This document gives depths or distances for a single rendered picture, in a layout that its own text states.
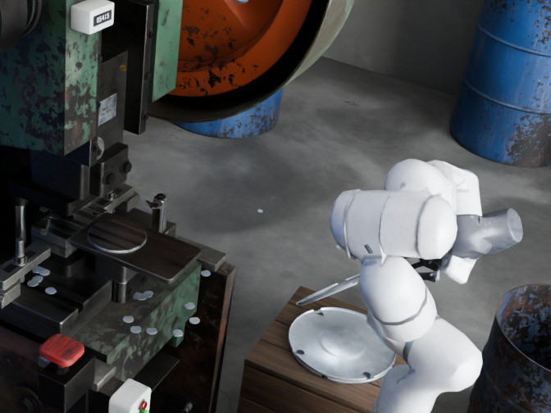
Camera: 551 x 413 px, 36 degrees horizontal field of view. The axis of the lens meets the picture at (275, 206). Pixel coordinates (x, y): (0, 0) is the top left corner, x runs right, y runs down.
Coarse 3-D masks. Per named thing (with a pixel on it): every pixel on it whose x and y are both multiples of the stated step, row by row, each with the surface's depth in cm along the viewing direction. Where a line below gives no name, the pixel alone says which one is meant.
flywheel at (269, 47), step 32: (192, 0) 194; (224, 0) 190; (256, 0) 187; (288, 0) 180; (320, 0) 182; (192, 32) 197; (224, 32) 194; (256, 32) 190; (288, 32) 183; (192, 64) 200; (224, 64) 193; (256, 64) 190; (192, 96) 200
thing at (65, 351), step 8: (56, 336) 157; (64, 336) 157; (48, 344) 155; (56, 344) 155; (64, 344) 155; (72, 344) 156; (80, 344) 156; (40, 352) 154; (48, 352) 153; (56, 352) 153; (64, 352) 154; (72, 352) 154; (80, 352) 155; (48, 360) 153; (56, 360) 152; (64, 360) 152; (72, 360) 153
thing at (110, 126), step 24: (120, 48) 171; (120, 72) 170; (120, 96) 174; (120, 120) 177; (120, 144) 178; (48, 168) 173; (72, 168) 170; (96, 168) 171; (120, 168) 177; (72, 192) 173; (96, 192) 174
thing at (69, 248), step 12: (48, 216) 186; (60, 216) 187; (72, 216) 189; (84, 216) 188; (96, 216) 189; (36, 228) 182; (48, 228) 183; (60, 228) 183; (72, 228) 184; (36, 240) 184; (48, 240) 182; (60, 240) 180; (60, 252) 182
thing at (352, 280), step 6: (354, 276) 233; (348, 282) 213; (354, 282) 212; (324, 288) 232; (330, 288) 217; (336, 288) 214; (342, 288) 205; (312, 294) 229; (318, 294) 226; (324, 294) 206; (330, 294) 206; (300, 300) 224; (306, 300) 224; (312, 300) 209
